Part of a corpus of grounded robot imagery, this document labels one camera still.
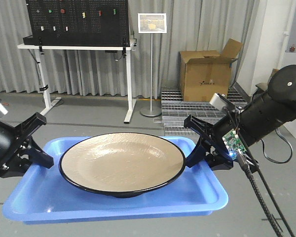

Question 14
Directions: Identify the beige plate with black rim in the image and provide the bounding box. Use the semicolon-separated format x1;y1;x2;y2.
59;132;186;198

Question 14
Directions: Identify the sign on metal stand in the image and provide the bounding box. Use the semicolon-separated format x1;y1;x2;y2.
138;13;167;118

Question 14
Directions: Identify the grey curtain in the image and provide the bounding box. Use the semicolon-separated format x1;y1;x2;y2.
0;0;259;97

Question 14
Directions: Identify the open cardboard box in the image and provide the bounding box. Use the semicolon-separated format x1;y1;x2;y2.
180;39;243;102

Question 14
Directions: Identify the metal floor grating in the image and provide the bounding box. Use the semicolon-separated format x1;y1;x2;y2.
152;81;252;135

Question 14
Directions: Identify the right braided black cable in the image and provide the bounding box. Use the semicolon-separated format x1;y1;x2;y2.
236;153;296;237

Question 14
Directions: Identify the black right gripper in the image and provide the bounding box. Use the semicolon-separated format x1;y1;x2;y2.
183;112;259;173

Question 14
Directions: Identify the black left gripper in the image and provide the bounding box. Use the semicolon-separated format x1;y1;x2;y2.
0;112;54;178

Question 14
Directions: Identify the green right circuit board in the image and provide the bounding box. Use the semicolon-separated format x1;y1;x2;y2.
222;129;247;160

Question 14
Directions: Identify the blue plastic tray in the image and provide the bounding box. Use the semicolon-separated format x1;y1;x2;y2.
2;137;228;225

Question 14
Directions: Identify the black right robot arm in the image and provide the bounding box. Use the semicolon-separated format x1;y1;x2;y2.
184;65;296;170

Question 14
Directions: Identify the black pegboard panel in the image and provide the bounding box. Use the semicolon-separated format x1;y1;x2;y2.
23;0;130;47

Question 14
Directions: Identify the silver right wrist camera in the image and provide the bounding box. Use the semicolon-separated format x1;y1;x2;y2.
209;93;235;112

